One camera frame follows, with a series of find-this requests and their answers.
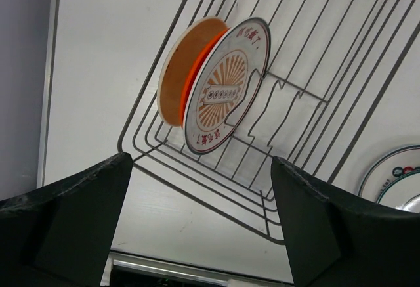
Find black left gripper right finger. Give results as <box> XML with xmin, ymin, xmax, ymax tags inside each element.
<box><xmin>270</xmin><ymin>157</ymin><xmax>419</xmax><ymax>286</ymax></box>

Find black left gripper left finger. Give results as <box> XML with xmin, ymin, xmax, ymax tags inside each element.
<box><xmin>1</xmin><ymin>152</ymin><xmax>133</xmax><ymax>286</ymax></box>

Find white plate red chinese characters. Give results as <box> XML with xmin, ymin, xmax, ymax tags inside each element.
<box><xmin>357</xmin><ymin>144</ymin><xmax>419</xmax><ymax>213</ymax></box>

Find orange translucent plate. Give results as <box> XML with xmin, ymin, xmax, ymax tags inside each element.
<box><xmin>179</xmin><ymin>29</ymin><xmax>228</xmax><ymax>127</ymax></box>

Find white plate orange sunburst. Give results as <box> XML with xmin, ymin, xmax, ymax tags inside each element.
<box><xmin>180</xmin><ymin>17</ymin><xmax>271</xmax><ymax>155</ymax></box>

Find cream beige plate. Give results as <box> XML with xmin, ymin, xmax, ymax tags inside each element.
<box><xmin>157</xmin><ymin>16</ymin><xmax>228</xmax><ymax>127</ymax></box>

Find metal wire dish rack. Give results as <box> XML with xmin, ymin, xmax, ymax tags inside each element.
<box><xmin>117</xmin><ymin>0</ymin><xmax>419</xmax><ymax>245</ymax></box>

